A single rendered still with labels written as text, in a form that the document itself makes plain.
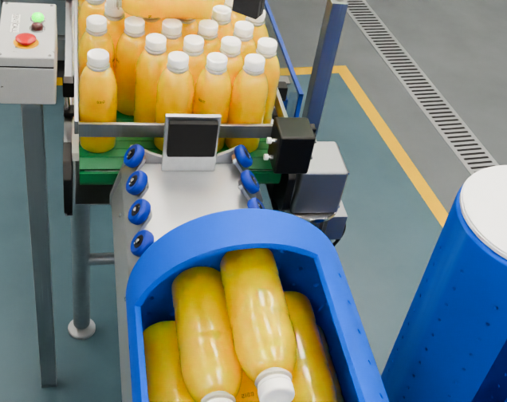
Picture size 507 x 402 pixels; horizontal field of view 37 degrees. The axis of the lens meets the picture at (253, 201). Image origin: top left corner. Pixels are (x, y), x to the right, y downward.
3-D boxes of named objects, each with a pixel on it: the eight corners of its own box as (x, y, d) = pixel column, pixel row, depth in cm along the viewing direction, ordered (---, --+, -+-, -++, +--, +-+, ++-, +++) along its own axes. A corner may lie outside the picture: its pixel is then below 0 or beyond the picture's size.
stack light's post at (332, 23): (259, 325, 237) (332, 3, 166) (257, 316, 240) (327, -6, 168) (272, 325, 238) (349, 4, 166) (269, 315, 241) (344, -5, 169)
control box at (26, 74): (-1, 104, 138) (-6, 55, 132) (5, 47, 153) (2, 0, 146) (56, 104, 141) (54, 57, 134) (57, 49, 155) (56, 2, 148)
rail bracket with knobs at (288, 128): (263, 179, 149) (271, 137, 142) (257, 156, 154) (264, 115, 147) (312, 179, 151) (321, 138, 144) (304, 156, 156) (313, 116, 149)
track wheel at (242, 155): (234, 158, 140) (244, 153, 140) (231, 143, 144) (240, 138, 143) (247, 173, 143) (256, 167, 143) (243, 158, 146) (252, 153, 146)
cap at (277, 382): (290, 369, 81) (294, 384, 80) (292, 390, 84) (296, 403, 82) (254, 376, 81) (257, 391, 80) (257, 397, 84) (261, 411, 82)
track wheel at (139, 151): (138, 152, 136) (147, 158, 137) (136, 137, 139) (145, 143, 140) (122, 168, 137) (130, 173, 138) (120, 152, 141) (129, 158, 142)
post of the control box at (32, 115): (41, 388, 210) (18, 80, 145) (41, 376, 213) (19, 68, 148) (56, 387, 211) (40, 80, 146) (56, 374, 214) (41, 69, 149)
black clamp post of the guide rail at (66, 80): (63, 116, 155) (62, 83, 150) (63, 108, 157) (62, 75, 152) (74, 116, 155) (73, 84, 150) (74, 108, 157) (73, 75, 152)
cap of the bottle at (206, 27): (194, 28, 152) (195, 20, 151) (211, 25, 154) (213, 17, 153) (203, 37, 150) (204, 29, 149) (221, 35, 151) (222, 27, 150)
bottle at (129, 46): (138, 94, 164) (142, 17, 152) (154, 112, 160) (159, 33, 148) (108, 101, 161) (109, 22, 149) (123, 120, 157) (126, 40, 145)
